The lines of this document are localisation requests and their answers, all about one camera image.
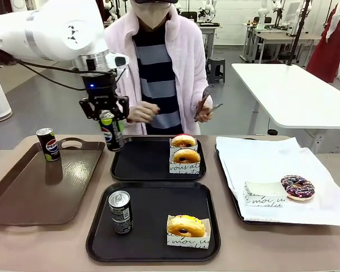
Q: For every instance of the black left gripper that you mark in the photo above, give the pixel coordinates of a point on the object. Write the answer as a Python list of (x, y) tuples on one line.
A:
[(100, 88)]

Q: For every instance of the black Pepsi can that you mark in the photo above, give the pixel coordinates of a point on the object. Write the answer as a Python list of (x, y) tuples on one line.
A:
[(49, 146), (112, 136)]

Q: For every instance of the glazed donut with red top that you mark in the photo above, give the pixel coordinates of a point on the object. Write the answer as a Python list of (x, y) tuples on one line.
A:
[(177, 140)]

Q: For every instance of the dark brown serving tongs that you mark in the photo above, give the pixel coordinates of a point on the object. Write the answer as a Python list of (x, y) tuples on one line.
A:
[(204, 97)]

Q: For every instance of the black can with white text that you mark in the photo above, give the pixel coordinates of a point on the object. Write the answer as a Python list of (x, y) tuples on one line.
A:
[(120, 215)]

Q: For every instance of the yellow frosted sprinkled donut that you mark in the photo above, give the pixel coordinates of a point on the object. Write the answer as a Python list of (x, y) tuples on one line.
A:
[(191, 218)]

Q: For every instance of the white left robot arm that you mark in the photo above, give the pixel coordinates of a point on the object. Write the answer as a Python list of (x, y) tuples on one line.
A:
[(45, 28)]

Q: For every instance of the pink sleeved left forearm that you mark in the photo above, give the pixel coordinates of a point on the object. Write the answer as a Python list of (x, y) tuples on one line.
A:
[(205, 85)]

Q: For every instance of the person's right hand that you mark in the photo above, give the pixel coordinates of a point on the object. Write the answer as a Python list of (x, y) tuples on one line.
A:
[(143, 112)]

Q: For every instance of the person's left hand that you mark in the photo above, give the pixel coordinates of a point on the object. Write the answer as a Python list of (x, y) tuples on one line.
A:
[(205, 112)]

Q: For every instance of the black square serving tray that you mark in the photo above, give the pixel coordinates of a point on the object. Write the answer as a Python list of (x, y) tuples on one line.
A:
[(141, 164), (156, 209)]

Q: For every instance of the person in pink robe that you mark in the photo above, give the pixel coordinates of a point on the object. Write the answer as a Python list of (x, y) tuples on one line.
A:
[(181, 56)]

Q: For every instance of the beige face mask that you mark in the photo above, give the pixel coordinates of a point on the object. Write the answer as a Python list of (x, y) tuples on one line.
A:
[(153, 12)]

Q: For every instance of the grey plastic stool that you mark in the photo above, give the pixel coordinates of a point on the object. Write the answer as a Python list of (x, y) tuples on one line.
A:
[(216, 66)]

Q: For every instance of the background white robot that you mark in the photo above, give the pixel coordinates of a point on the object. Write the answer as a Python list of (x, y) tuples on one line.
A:
[(263, 11), (208, 8)]

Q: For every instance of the right tray with white paper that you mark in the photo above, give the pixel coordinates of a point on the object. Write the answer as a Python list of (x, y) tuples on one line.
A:
[(266, 161)]

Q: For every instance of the white table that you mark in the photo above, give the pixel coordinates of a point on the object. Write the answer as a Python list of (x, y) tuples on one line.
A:
[(286, 93)]

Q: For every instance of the black tray under paper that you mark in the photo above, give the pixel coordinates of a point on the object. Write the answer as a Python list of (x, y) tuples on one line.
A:
[(260, 222)]

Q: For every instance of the background work table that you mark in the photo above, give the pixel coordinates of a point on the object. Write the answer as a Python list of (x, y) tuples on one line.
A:
[(286, 37)]

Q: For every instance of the black tripod pole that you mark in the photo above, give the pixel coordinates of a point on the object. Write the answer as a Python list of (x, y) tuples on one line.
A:
[(299, 31)]

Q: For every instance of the chocolate sprinkled donut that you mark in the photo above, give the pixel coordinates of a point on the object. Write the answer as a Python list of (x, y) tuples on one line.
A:
[(303, 194)]

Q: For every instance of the red dress on mannequin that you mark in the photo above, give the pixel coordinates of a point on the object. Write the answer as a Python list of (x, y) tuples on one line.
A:
[(328, 51)]

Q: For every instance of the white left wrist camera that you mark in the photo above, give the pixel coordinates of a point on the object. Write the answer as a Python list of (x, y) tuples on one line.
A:
[(117, 60)]

